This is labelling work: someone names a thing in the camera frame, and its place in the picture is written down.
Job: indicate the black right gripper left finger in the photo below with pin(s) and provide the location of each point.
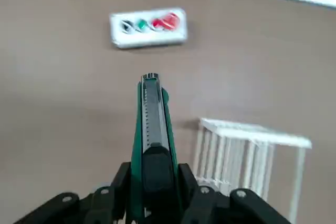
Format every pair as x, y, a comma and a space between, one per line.
105, 203

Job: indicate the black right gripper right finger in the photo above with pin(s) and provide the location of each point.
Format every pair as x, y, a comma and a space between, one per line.
210, 205

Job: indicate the grey control box with buttons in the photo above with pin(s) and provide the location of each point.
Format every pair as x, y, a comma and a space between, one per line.
147, 37

